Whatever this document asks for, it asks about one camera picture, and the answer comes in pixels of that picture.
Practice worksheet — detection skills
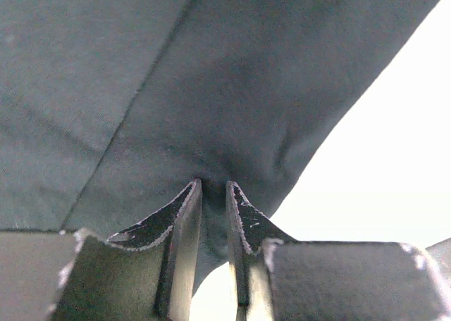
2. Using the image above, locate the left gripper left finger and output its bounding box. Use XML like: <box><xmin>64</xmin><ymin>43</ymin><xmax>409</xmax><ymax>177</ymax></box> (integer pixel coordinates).
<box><xmin>1</xmin><ymin>180</ymin><xmax>202</xmax><ymax>320</ymax></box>

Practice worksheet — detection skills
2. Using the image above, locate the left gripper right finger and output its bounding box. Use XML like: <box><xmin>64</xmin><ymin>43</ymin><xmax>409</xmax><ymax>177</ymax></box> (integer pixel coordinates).
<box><xmin>226</xmin><ymin>182</ymin><xmax>450</xmax><ymax>320</ymax></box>

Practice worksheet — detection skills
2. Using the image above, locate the black t shirt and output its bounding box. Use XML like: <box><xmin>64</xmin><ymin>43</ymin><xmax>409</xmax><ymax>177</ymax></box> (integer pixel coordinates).
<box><xmin>1</xmin><ymin>0</ymin><xmax>440</xmax><ymax>286</ymax></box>

